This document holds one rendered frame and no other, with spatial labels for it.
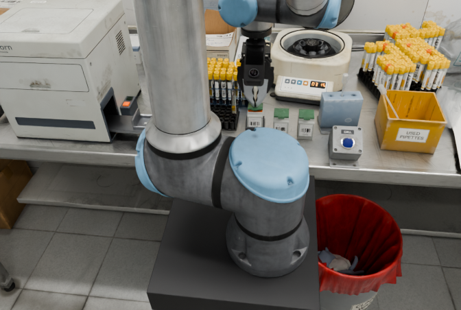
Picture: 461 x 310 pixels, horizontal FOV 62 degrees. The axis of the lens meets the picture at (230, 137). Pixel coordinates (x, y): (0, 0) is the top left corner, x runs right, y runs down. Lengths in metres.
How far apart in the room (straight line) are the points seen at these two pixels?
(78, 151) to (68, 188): 0.83
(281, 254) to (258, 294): 0.08
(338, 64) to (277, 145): 0.63
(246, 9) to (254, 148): 0.28
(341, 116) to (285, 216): 0.53
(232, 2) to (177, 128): 0.29
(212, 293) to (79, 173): 1.37
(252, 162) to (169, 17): 0.22
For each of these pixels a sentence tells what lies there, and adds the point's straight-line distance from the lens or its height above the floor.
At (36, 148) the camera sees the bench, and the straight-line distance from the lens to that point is 1.16.
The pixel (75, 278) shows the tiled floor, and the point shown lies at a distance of 1.94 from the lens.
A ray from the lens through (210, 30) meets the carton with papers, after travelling 1.46.
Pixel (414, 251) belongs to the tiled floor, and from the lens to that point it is 2.01.
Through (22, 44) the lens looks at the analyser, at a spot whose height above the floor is 1.16.
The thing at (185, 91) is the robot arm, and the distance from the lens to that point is 0.51.
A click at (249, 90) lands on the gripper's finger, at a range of 0.97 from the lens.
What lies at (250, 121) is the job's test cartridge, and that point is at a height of 0.93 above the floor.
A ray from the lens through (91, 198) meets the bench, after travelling 1.83.
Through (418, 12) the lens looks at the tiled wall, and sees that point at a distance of 1.55.
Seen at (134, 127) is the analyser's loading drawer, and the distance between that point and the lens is 1.05.
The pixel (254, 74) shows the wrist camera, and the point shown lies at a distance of 0.86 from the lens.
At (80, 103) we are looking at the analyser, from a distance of 1.04.
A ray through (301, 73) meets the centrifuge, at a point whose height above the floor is 0.95.
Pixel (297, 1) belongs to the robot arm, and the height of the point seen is 1.32.
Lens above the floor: 1.54
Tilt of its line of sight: 39 degrees down
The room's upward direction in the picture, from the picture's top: 3 degrees counter-clockwise
